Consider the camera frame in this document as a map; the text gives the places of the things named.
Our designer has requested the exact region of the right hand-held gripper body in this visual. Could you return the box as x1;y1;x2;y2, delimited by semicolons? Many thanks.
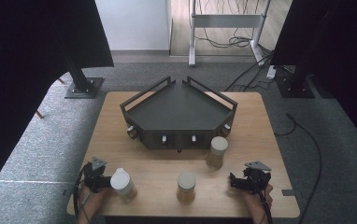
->
241;160;273;194

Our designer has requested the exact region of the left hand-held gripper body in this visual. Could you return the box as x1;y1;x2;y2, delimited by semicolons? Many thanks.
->
83;156;107;193

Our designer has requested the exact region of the spice jar with spout lid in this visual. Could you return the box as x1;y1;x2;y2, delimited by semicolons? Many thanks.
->
109;167;138;203

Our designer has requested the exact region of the tan spice jar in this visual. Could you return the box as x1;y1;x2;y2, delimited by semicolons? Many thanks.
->
206;135;230;171

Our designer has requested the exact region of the orange spice jar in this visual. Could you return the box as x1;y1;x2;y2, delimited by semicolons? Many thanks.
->
176;171;197;205

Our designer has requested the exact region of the black corner shelf rack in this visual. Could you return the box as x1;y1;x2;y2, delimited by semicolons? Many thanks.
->
119;75;239;154

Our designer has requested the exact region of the person's left hand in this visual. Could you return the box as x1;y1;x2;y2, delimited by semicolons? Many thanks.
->
78;185;114;219

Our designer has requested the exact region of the person's right hand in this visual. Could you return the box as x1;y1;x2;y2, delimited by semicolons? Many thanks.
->
243;183;275;218

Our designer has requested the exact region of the white power strip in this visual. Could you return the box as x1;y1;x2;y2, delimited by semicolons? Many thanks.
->
265;64;278;80

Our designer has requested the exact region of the black curtain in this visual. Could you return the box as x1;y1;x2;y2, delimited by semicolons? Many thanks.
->
269;0;357;157
0;0;115;203

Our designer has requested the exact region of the white metal stand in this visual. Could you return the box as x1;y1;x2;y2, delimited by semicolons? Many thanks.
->
188;0;273;67

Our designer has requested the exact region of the left hand-held gripper cable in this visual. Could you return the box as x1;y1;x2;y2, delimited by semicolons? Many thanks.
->
72;162;93;220

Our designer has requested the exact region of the hand-held gripper cable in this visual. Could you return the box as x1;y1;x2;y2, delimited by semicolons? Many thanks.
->
252;178;274;224
72;162;93;220

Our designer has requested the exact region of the right hand-held gripper cable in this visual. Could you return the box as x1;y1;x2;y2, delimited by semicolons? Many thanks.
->
252;178;274;224

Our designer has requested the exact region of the long black floor cable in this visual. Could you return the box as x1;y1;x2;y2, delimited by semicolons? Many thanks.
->
274;112;323;224

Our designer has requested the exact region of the black stand with base plate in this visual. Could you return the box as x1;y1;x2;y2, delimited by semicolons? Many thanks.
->
64;55;106;100
275;64;317;100

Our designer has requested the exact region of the bundle of black floor cables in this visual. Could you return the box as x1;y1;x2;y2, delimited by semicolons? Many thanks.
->
194;0;275;93

